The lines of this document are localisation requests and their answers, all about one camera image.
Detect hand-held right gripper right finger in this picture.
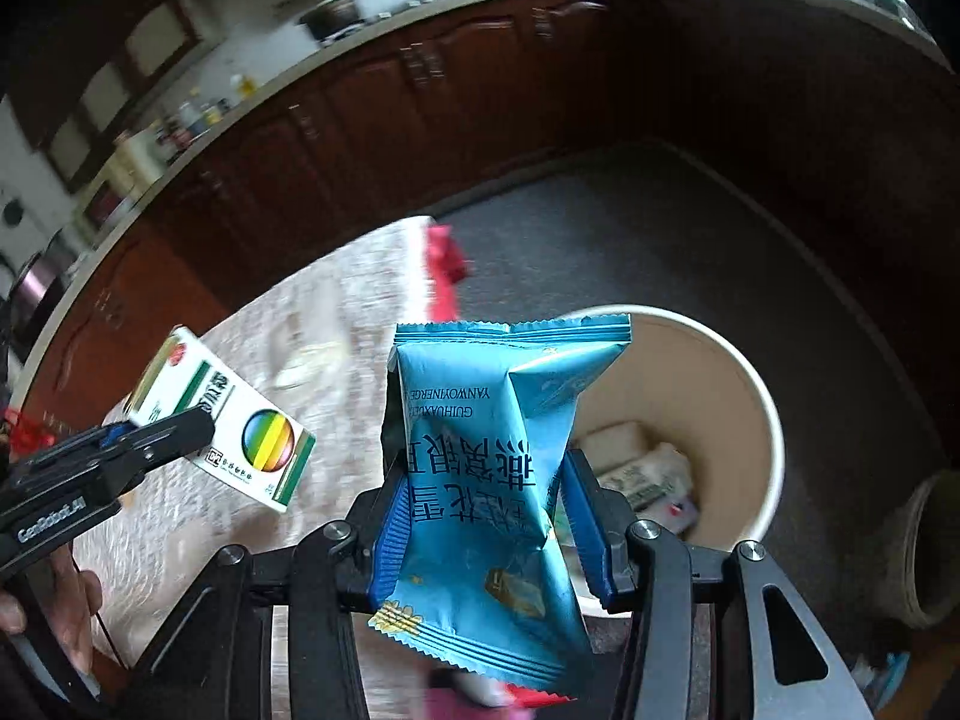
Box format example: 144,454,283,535
562,448,878,720

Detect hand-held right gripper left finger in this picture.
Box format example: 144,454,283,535
124,469,412,720

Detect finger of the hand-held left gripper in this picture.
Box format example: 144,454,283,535
101,406,218,479

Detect green white snack packet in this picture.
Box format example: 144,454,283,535
600,444,695,512

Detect green white medicine box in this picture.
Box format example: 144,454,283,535
122,326,316,515

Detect blue snack packet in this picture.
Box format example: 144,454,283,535
366,313,633,695

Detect paper bucket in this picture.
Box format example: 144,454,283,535
551,305,785,616

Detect person's left hand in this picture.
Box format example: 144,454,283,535
0,568,104,691

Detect red tassel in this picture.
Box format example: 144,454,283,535
4,409,57,458

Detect clear plastic bag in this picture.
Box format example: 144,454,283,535
276,343,347,392

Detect red wrapper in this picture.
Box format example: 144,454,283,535
502,682,565,710

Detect pink rice cooker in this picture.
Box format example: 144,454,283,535
7,251,67,325

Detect red packet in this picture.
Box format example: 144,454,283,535
424,223,467,320

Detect row of seasoning bottles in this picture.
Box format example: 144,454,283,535
154,90,226,155

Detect white kitchen countertop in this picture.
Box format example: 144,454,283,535
15,0,946,406

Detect brown kitchen base cabinets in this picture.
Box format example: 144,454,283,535
22,0,960,421

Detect metal cooking pot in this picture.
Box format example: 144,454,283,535
300,0,362,42

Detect brown wall cabinets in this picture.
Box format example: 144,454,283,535
30,0,203,188

